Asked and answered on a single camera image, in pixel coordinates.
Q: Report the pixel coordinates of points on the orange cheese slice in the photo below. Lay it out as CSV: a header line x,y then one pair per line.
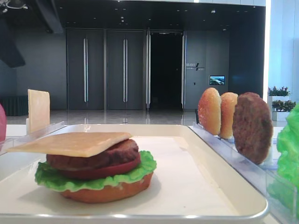
x,y
75,144

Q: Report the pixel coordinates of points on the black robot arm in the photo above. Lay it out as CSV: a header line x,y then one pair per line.
x,y
24,14

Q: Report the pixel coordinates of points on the brown meat patty on tray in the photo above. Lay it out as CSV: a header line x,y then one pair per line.
x,y
117,154

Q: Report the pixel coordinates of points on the red tomato slice in burger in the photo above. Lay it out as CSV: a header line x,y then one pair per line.
x,y
99,173

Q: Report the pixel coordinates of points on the brown meat patty standing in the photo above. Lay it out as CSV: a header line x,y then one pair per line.
x,y
252,127

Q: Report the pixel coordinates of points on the pale yellow cheese slice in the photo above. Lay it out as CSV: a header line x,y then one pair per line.
x,y
38,110

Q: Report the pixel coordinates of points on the green lettuce leaf on tray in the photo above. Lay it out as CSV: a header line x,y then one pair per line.
x,y
49,177

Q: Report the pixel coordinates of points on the red tomato slice standing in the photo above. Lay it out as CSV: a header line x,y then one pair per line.
x,y
3,124

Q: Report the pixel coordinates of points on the green lettuce leaf standing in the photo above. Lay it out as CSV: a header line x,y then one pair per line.
x,y
288,162

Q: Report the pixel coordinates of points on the golden bun half outer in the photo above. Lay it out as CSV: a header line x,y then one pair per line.
x,y
209,111

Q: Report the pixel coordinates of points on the golden bun half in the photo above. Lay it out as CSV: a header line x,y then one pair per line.
x,y
228,102
209,111

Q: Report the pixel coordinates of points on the dark double door middle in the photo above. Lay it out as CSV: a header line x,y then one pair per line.
x,y
124,70

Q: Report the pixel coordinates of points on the dark double door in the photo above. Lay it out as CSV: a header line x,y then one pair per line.
x,y
85,51
124,70

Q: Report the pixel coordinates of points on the bottom bun in burger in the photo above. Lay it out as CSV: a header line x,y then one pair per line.
x,y
109,193

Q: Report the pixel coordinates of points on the golden bun half inner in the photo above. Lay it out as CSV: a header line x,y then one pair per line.
x,y
228,102

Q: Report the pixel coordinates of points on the white rectangular tray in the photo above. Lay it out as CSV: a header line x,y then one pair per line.
x,y
192,184

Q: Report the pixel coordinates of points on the dark double door left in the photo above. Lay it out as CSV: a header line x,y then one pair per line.
x,y
85,51

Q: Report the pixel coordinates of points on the white planter with flowers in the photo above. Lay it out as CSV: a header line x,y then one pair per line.
x,y
280,103

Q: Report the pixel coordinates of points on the wall display screen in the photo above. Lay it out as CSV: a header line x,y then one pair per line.
x,y
216,80

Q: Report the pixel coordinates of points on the clear left long rail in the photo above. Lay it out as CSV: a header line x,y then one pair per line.
x,y
13,142

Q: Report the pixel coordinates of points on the clear long rail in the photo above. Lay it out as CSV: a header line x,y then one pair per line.
x,y
260,176
13,142

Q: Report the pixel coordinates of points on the clear right long rail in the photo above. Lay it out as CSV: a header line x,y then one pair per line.
x,y
260,176

